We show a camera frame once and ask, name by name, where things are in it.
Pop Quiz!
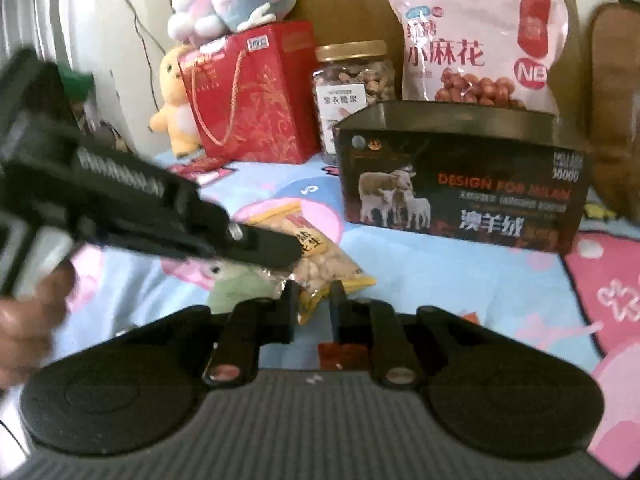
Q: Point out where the black sheep print box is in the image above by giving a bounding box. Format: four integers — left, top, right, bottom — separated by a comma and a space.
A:
333, 101, 591, 254

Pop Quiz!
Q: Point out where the green bag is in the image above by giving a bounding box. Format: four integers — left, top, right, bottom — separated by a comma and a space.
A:
58, 64, 96, 103

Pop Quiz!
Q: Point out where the small red packet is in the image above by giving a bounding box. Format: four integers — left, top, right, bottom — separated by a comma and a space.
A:
167, 156, 235, 188

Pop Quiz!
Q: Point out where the peppa pig bed sheet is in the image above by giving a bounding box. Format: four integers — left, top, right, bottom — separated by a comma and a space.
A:
54, 157, 639, 476

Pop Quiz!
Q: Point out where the yellow peanut snack bag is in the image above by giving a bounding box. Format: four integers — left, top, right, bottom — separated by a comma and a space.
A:
246, 200, 376, 325

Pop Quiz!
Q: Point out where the red gift bag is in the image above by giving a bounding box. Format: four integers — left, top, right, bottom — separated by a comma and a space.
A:
178, 21, 320, 165

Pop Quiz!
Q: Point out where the yellow duck plush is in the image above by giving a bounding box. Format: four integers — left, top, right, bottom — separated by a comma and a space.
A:
149, 44, 202, 158

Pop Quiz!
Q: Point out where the pink snack bag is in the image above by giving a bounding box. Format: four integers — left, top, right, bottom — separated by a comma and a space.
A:
388, 0, 568, 113

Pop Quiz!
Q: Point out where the gold lid cashew jar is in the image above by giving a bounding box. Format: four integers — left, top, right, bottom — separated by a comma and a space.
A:
311, 40, 396, 165

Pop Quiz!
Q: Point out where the person's left hand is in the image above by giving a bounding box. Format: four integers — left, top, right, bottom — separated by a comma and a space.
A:
0, 260, 76, 390

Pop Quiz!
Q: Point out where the pink blue plush toy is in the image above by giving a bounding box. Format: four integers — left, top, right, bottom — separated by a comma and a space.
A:
167, 0, 297, 47

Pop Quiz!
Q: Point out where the black wall cable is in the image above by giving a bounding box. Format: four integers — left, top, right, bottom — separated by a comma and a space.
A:
106, 0, 170, 57

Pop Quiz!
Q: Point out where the brown seat cushion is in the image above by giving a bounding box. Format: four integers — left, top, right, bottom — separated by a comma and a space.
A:
588, 0, 639, 222

